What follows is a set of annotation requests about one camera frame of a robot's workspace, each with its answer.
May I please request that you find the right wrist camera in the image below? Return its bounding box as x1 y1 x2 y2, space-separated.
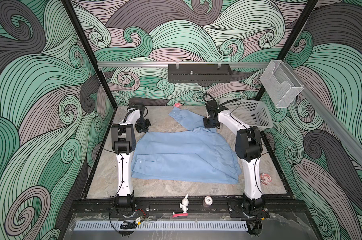
205 103 219 118

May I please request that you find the clear plastic wall bin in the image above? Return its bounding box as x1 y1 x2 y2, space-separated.
260 60 303 108

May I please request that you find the white rabbit figurine pink base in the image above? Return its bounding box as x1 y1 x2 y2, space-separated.
172 194 189 219

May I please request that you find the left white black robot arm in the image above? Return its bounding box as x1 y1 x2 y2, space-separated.
111 106 150 212

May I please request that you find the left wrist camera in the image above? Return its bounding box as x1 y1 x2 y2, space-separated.
132 104 148 117

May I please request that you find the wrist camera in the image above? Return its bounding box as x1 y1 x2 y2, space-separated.
132 104 148 117
205 103 219 118

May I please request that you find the aluminium rail right wall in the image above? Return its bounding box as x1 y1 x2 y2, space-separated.
285 63 362 166

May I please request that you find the small round white figurine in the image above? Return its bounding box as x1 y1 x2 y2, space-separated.
202 196 213 208

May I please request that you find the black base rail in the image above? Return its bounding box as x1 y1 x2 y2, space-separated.
70 196 308 219

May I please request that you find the white perforated plastic basket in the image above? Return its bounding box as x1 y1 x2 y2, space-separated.
219 98 273 131

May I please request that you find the light blue long sleeve shirt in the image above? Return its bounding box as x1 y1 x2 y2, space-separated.
132 107 241 184

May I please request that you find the aluminium rail back wall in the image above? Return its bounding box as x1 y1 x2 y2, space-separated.
97 61 269 69

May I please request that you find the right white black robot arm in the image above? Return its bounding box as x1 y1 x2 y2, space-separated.
203 110 264 212

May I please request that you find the aluminium rail wall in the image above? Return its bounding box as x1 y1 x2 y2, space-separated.
285 63 362 166
97 61 269 69

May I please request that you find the white slotted cable duct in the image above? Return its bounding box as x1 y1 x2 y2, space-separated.
74 220 248 232

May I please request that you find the right black cable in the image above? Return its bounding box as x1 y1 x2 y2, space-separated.
202 93 276 196

